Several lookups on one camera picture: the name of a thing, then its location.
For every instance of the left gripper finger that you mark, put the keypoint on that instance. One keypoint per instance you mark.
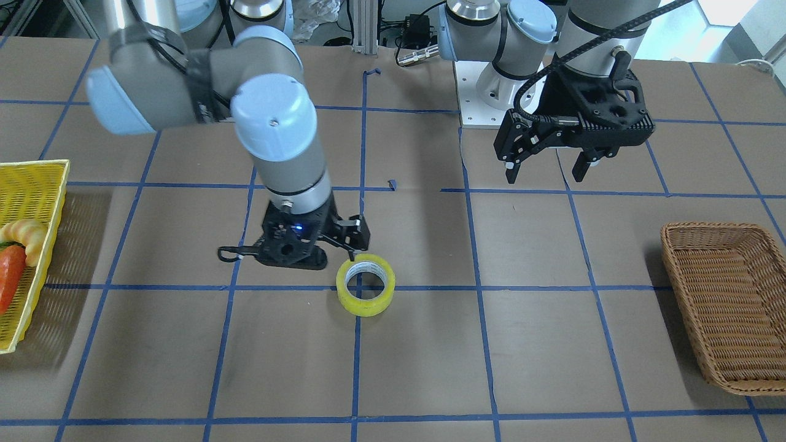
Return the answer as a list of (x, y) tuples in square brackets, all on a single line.
[(588, 157), (518, 139)]

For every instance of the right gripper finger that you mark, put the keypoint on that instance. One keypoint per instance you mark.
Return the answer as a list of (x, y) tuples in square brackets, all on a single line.
[(351, 250), (355, 231)]

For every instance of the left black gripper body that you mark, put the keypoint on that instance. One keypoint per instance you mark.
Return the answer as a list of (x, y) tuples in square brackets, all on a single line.
[(560, 91)]

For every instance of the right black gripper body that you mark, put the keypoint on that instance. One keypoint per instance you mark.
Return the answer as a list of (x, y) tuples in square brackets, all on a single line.
[(327, 223)]

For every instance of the yellow tape roll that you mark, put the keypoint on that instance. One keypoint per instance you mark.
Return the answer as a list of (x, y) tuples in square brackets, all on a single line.
[(366, 285)]

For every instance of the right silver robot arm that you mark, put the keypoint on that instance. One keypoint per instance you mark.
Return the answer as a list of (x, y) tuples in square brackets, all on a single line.
[(155, 81)]

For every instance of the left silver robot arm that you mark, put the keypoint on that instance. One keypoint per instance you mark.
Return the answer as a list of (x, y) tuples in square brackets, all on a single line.
[(530, 39)]

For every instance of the brown wicker basket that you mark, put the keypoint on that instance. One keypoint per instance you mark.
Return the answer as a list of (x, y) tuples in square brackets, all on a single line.
[(729, 283)]

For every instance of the toy croissant bread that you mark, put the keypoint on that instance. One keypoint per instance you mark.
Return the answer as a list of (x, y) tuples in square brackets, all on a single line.
[(31, 234)]

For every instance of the yellow woven basket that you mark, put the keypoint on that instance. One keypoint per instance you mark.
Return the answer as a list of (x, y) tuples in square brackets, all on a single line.
[(32, 200)]

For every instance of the orange toy carrot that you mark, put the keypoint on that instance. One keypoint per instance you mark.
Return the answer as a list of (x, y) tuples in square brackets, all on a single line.
[(13, 264)]

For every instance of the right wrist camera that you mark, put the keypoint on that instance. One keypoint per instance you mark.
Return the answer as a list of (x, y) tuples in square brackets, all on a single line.
[(282, 245)]

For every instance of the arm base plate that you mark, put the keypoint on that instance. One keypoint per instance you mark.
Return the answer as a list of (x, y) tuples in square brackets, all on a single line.
[(484, 95)]

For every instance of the aluminium frame post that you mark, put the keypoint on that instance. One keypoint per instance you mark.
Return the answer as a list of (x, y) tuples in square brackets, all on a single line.
[(366, 17)]

